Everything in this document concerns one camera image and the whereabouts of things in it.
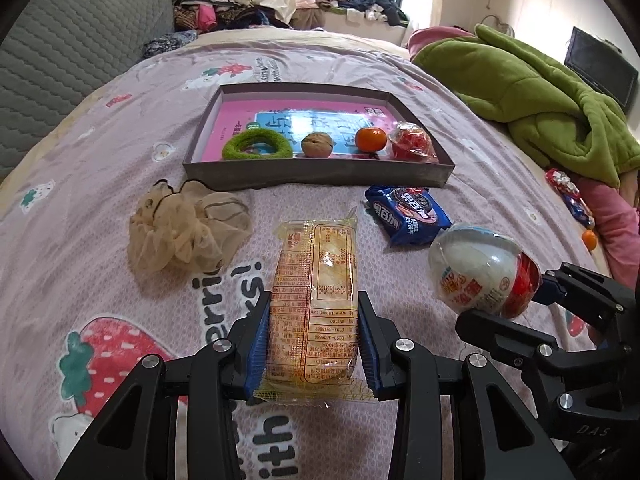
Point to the pile of mixed clothes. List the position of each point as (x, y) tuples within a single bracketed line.
[(220, 5)]

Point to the pink cloth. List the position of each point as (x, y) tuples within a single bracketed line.
[(615, 220)]

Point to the beige mesh scrunchie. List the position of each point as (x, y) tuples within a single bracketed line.
[(185, 230)]

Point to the strawberry printed pink bed sheet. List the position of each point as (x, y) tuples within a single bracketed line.
[(100, 285)]

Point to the pink pillow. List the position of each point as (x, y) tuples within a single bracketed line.
[(435, 40)]

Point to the red clear toy egg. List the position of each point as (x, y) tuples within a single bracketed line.
[(412, 142)]

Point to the shallow grey box tray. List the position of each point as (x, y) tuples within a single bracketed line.
[(310, 176)]

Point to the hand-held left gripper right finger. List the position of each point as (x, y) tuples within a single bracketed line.
[(367, 355)]

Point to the yellow cracker packet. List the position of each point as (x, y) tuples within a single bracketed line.
[(315, 300)]

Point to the dark floral cloth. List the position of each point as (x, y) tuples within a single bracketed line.
[(167, 44)]

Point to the grey quilted headboard cover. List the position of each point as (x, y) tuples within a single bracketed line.
[(70, 50)]

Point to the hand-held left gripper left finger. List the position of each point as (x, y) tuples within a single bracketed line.
[(257, 355)]

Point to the brown walnut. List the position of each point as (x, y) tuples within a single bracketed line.
[(317, 145)]

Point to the small orange tangerine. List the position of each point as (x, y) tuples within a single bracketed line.
[(589, 240)]

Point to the white and red toy egg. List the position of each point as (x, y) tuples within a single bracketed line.
[(475, 270)]

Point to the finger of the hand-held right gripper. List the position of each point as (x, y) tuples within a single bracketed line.
[(505, 337), (585, 287)]

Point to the blue cookie packet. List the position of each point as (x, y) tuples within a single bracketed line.
[(407, 212)]

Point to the black flat screen monitor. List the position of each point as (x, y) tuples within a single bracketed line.
[(600, 67)]

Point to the red and blue candy packet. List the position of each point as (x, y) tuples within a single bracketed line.
[(570, 197)]

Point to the green fleece blanket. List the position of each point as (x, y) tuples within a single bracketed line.
[(530, 90)]

